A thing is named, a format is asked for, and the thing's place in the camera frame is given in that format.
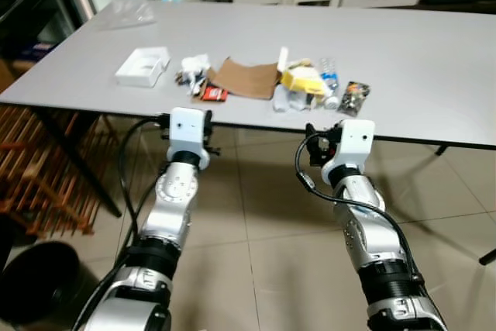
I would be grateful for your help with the red and black packet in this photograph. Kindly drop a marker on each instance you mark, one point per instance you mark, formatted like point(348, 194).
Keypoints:
point(214, 93)

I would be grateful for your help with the clear plastic packaging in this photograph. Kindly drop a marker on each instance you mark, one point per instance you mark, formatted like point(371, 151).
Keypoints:
point(128, 15)

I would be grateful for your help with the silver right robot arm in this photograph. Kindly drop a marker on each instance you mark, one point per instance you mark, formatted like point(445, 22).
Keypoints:
point(368, 238)

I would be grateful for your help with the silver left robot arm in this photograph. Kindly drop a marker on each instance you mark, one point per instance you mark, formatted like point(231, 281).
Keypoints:
point(174, 199)

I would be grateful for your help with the black rubbish bin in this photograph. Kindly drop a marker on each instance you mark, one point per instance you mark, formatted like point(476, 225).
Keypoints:
point(35, 284)

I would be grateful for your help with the small dark crumpled wrapper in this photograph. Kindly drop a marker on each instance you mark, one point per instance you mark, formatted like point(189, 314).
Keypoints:
point(188, 79)

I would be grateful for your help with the dark printed snack wrapper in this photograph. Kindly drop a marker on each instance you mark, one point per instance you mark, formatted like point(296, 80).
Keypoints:
point(355, 98)

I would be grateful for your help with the white crumpled plastic bag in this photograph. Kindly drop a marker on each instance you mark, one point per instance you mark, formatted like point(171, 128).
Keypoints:
point(288, 98)

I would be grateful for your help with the torn brown cardboard piece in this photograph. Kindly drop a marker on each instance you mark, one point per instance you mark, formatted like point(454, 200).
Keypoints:
point(248, 79)

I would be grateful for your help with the crumpled white tissue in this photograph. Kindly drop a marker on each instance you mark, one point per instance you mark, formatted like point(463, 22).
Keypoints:
point(195, 63)

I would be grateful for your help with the clear plastic water bottle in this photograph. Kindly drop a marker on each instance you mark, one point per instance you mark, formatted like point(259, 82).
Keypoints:
point(330, 81)

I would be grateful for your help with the yellow cardboard box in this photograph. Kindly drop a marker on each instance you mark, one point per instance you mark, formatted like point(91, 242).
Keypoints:
point(302, 81)

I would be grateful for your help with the white open box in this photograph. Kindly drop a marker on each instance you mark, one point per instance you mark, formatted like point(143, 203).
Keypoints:
point(143, 67)

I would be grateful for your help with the white card piece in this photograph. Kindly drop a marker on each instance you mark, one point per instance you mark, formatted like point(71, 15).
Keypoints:
point(283, 60)

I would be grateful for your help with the black table leg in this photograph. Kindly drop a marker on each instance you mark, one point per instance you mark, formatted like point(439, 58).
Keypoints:
point(77, 162)
point(442, 149)

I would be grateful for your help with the brown wooden rack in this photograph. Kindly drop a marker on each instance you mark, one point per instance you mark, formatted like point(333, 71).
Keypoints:
point(39, 168)

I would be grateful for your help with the black shelf unit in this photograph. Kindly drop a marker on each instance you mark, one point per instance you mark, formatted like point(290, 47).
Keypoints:
point(31, 13)

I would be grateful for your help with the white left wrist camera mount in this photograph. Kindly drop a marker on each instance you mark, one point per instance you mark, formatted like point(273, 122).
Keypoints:
point(188, 133)

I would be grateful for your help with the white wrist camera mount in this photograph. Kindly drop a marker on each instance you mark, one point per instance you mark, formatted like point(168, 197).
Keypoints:
point(188, 133)
point(353, 145)

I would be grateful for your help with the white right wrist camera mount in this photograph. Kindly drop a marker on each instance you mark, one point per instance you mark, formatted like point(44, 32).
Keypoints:
point(353, 145)

